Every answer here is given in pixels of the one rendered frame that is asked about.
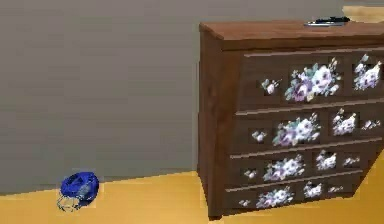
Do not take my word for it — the brown flowered chest of drawers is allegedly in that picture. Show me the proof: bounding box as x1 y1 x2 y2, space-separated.
197 19 384 221

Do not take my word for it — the black and grey flat object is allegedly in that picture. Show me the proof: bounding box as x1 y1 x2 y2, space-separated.
303 16 351 28

